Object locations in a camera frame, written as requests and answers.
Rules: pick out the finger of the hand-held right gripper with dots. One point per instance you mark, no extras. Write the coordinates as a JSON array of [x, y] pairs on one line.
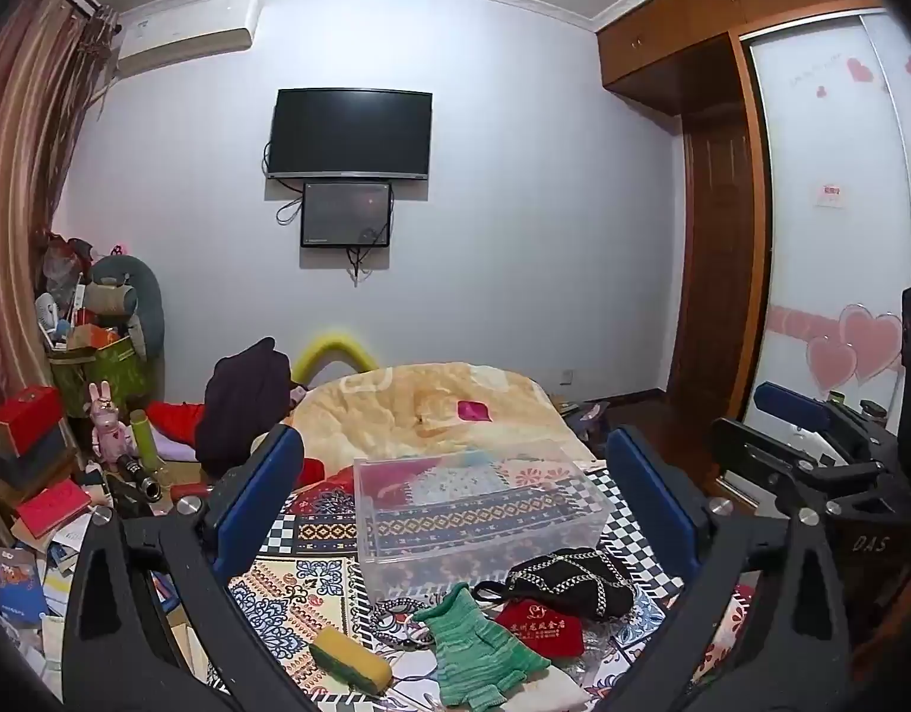
[[767, 451], [790, 402]]

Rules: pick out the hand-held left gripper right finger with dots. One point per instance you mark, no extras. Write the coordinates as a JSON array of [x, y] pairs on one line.
[[652, 493]]

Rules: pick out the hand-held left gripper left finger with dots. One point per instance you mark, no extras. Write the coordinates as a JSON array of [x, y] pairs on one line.
[[266, 493]]

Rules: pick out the black clothing pile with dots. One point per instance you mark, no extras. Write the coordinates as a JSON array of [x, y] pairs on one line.
[[244, 408]]

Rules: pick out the colourful patterned blanket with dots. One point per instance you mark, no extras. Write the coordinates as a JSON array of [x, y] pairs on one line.
[[307, 593]]

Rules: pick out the red cloth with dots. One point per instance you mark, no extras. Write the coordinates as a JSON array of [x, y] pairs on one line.
[[177, 421]]

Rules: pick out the black white knit bag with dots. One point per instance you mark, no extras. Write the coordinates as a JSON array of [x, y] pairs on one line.
[[574, 582]]

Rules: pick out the black metal tube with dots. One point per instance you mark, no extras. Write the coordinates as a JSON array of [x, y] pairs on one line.
[[140, 480]]

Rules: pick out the green cylinder roll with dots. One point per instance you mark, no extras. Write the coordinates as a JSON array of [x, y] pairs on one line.
[[146, 441]]

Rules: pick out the white heart-print sliding door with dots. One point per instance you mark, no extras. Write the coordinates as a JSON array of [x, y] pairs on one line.
[[826, 274]]

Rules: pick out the beige quilt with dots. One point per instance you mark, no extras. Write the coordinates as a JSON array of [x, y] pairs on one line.
[[396, 415]]

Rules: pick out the brown wooden door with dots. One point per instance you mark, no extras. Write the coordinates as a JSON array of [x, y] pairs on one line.
[[711, 267]]

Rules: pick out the yellow foam tube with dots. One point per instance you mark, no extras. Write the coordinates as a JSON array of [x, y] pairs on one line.
[[335, 347]]

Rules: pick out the clear plastic storage box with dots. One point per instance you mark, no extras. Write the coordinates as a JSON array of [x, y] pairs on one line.
[[485, 515]]

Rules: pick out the pink rabbit figure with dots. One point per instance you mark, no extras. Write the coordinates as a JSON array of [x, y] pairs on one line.
[[110, 426]]

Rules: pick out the red fabric pouch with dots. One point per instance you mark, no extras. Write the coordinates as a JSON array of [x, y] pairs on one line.
[[540, 627]]

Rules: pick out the yellow green sponge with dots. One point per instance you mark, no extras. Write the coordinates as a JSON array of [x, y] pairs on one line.
[[348, 658]]

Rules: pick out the small pink pouch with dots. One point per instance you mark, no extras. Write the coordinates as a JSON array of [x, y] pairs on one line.
[[474, 410]]

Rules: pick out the green shopping bag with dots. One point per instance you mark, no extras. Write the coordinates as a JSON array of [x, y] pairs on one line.
[[103, 378]]

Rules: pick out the red door sticker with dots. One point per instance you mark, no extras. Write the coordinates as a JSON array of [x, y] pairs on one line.
[[830, 195]]

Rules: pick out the red book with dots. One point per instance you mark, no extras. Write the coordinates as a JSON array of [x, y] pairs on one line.
[[53, 506]]

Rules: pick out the grey plush pillow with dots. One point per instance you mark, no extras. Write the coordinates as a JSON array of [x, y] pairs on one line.
[[147, 304]]

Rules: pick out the dark grey box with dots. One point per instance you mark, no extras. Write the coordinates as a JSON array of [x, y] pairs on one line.
[[32, 460]]

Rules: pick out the green knit glove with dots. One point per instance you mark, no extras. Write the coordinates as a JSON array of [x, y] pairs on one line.
[[474, 649]]

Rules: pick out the red box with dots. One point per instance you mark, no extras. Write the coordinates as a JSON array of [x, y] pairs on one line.
[[25, 419]]

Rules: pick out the pile of papers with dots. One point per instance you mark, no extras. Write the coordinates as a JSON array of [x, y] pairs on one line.
[[47, 630]]

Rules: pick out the small white fan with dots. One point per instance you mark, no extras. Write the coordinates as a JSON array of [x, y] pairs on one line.
[[49, 319]]

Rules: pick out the striped brown curtain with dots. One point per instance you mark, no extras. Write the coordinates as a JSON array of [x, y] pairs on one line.
[[25, 185]]

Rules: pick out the wooden overhead cabinet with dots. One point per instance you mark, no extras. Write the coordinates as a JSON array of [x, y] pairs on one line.
[[692, 22]]

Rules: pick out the white air conditioner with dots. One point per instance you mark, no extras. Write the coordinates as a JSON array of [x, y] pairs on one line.
[[184, 33]]

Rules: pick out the white wall socket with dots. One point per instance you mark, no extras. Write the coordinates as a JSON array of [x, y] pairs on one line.
[[565, 377]]

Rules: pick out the small black wall monitor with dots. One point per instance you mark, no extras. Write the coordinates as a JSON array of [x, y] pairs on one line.
[[346, 213]]

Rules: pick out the black wall television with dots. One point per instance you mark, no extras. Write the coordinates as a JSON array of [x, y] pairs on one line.
[[349, 132]]

